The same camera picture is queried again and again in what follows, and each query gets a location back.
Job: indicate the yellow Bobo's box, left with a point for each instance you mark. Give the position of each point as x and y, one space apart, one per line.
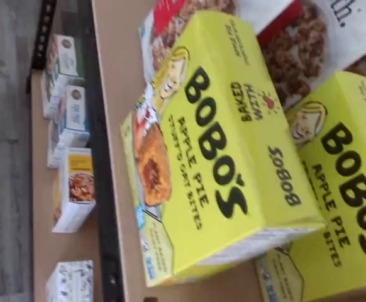
220 157

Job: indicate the yellow bobo's box, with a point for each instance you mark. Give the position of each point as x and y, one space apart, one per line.
220 157
343 188

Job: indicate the wooden shelf board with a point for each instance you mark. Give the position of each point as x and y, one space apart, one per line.
41 188
123 126

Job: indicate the red white cereal box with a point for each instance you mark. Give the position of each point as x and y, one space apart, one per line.
170 47

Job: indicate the yellow white granola box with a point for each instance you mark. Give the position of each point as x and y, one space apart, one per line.
79 182

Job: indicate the blue granola box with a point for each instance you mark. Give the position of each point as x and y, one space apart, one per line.
74 110

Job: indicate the green granola box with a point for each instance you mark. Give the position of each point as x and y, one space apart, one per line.
63 59

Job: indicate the small dark shelf edge tag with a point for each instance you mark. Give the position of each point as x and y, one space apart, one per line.
151 299

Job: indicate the yellow Bobo's box, right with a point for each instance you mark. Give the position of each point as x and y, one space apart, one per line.
343 188

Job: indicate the white patterned box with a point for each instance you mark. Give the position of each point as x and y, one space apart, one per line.
69 283

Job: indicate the red label granola bag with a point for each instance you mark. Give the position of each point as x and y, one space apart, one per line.
296 63

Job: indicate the black perforated shelf post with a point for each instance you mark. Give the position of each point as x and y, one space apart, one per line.
43 31

